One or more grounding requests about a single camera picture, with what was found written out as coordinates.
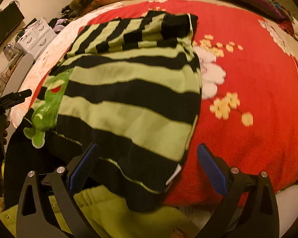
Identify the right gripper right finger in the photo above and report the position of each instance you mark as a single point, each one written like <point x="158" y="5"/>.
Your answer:
<point x="259" y="217"/>

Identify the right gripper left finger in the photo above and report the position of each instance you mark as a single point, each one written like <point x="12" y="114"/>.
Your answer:
<point x="47" y="207"/>

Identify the green black striped sweater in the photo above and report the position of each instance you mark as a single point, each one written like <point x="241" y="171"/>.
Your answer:
<point x="131" y="86"/>

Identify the pile of dark clothes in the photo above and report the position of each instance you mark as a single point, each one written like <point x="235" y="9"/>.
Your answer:
<point x="67" y="16"/>

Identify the hand with painted nails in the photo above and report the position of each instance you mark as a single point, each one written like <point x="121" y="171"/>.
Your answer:
<point x="178" y="233"/>

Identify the cream white blanket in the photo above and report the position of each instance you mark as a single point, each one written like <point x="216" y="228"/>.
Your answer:
<point x="56" y="49"/>

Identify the white drawer cabinet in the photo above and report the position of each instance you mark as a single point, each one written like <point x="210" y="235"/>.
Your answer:
<point x="36" y="38"/>

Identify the lime green garment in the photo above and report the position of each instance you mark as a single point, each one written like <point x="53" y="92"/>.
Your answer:
<point x="110" y="217"/>

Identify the red floral blanket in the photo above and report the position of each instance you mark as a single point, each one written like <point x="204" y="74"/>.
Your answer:
<point x="249" y="99"/>

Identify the beige bed sheet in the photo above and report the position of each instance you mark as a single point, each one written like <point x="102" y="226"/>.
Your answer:
<point x="288" y="31"/>

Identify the black wall television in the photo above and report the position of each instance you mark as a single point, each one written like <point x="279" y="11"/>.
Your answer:
<point x="10" y="18"/>

